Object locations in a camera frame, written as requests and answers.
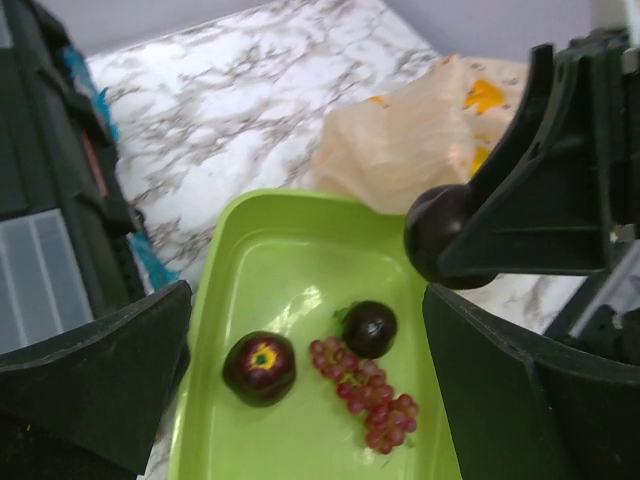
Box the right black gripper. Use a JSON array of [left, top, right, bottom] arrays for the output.
[[438, 30, 639, 360]]

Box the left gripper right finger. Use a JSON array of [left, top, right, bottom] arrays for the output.
[[423, 284, 639, 479]]

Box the dark red fake apple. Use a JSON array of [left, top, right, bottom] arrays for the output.
[[222, 331, 297, 407]]

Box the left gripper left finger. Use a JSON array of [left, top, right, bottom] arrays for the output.
[[1, 281, 192, 479]]

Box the black plastic toolbox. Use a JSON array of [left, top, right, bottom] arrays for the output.
[[0, 0, 146, 351]]

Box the dark purple fake plum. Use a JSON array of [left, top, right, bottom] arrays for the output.
[[341, 300, 398, 359], [404, 184, 497, 290]]

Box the fake red grape bunch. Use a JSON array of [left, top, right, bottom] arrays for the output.
[[309, 337, 419, 455]]

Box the green plastic tray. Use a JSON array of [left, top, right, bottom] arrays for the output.
[[169, 190, 460, 479]]

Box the translucent orange plastic bag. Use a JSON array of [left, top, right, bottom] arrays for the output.
[[312, 55, 529, 214]]

